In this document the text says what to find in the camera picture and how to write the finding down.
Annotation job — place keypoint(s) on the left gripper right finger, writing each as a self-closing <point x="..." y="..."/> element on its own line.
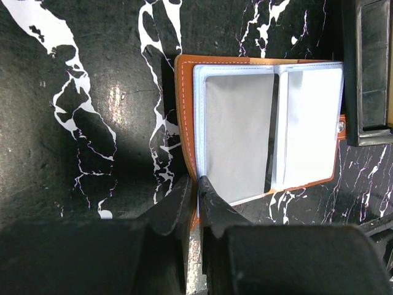
<point x="215" y="213"/>

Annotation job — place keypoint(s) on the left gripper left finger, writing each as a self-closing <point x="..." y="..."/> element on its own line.
<point x="173" y="213"/>

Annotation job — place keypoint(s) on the brown leather card holder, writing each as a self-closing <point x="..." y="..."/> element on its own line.
<point x="183" y="81"/>

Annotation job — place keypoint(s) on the gold VIP card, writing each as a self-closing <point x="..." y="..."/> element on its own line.
<point x="390" y="116"/>

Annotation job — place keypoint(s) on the black card box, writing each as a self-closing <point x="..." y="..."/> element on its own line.
<point x="367" y="46"/>

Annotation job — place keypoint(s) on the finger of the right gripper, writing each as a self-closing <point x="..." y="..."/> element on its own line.
<point x="380" y="227"/>

